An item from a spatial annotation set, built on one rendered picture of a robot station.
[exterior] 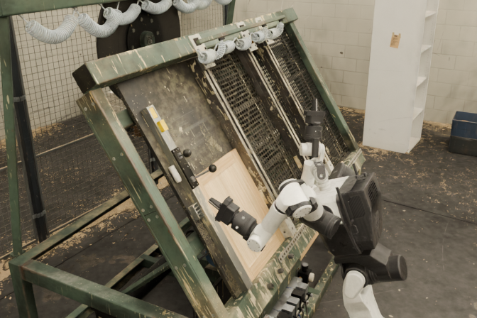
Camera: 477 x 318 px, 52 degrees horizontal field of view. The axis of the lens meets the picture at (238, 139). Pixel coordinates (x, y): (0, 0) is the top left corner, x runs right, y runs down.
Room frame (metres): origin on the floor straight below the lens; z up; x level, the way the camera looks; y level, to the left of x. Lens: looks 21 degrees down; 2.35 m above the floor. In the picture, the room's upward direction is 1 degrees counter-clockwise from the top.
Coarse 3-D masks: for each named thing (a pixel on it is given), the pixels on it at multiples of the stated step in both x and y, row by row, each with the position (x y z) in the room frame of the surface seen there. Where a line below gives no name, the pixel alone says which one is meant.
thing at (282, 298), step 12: (288, 276) 2.08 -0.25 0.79; (300, 276) 2.16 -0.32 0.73; (312, 276) 2.16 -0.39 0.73; (288, 288) 2.05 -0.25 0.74; (300, 288) 2.02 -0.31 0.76; (276, 300) 1.95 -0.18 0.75; (288, 300) 1.93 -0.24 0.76; (300, 300) 1.96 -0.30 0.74; (264, 312) 1.81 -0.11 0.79; (276, 312) 1.87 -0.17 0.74; (288, 312) 1.85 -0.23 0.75
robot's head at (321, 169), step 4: (316, 164) 1.98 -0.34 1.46; (320, 168) 1.94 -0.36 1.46; (324, 168) 1.94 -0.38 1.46; (316, 172) 1.95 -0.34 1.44; (320, 172) 1.94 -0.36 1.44; (324, 172) 1.94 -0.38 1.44; (316, 176) 1.94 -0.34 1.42; (320, 176) 1.94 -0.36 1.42; (324, 176) 1.94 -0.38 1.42; (320, 180) 1.94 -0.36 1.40; (324, 180) 1.95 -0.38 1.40
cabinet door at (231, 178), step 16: (224, 160) 2.28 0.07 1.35; (240, 160) 2.38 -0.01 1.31; (208, 176) 2.12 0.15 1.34; (224, 176) 2.21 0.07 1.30; (240, 176) 2.31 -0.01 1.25; (208, 192) 2.06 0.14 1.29; (224, 192) 2.14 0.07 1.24; (240, 192) 2.23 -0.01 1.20; (256, 192) 2.32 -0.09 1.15; (240, 208) 2.16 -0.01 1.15; (256, 208) 2.25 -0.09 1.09; (224, 224) 2.01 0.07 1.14; (240, 240) 2.02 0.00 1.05; (272, 240) 2.19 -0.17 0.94; (240, 256) 1.95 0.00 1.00; (256, 256) 2.04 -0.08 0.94; (256, 272) 1.97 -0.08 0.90
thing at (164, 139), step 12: (156, 120) 2.06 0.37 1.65; (156, 132) 2.04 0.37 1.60; (168, 144) 2.03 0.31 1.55; (168, 156) 2.02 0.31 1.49; (192, 192) 1.96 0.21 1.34; (204, 204) 1.96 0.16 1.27; (204, 216) 1.93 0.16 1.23; (216, 228) 1.93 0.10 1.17; (216, 240) 1.91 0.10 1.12; (228, 240) 1.93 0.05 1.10; (228, 252) 1.89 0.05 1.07; (228, 264) 1.88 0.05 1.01; (240, 264) 1.89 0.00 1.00; (240, 276) 1.85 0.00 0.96; (240, 288) 1.85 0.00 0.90
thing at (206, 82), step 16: (224, 48) 2.48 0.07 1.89; (192, 64) 2.53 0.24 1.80; (208, 64) 2.50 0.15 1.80; (208, 80) 2.49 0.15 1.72; (208, 96) 2.49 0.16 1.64; (224, 112) 2.44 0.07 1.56; (224, 128) 2.44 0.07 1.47; (240, 128) 2.45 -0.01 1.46; (240, 144) 2.40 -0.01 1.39; (256, 160) 2.40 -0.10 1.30; (256, 176) 2.36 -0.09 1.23; (272, 192) 2.35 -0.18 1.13; (288, 224) 2.28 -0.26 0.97
